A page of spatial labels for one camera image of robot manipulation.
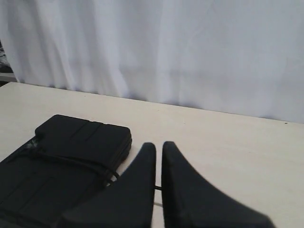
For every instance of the white backdrop curtain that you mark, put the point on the white backdrop curtain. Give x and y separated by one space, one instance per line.
234 56

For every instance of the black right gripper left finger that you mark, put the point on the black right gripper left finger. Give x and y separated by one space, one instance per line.
127 203

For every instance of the black plastic carrying case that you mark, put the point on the black plastic carrying case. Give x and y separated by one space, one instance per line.
68 161

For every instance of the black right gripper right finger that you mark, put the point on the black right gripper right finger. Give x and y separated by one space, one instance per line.
190 201

